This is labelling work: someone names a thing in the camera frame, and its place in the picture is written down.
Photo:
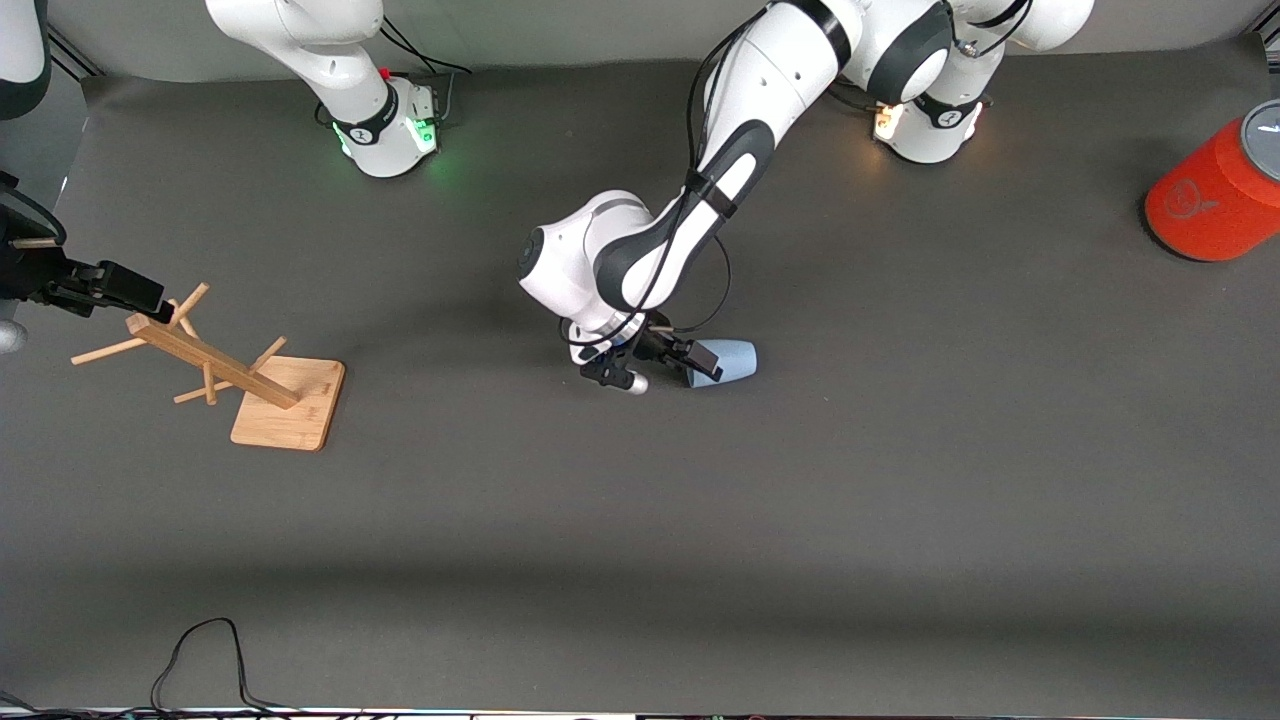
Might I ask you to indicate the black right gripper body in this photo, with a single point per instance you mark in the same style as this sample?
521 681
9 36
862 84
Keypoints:
28 268

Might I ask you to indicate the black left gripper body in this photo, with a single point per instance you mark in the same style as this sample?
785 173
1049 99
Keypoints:
655 346

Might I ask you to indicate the light blue cup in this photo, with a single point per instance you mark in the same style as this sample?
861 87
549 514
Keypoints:
738 362

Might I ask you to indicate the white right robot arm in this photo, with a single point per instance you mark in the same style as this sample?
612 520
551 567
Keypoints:
330 60

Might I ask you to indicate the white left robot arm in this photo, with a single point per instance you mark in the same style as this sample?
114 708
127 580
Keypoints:
740 100

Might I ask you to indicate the wooden mug tree rack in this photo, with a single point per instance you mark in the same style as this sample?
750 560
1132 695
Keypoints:
290 405

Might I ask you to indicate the orange cylindrical can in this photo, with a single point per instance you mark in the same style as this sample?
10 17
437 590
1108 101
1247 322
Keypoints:
1200 200

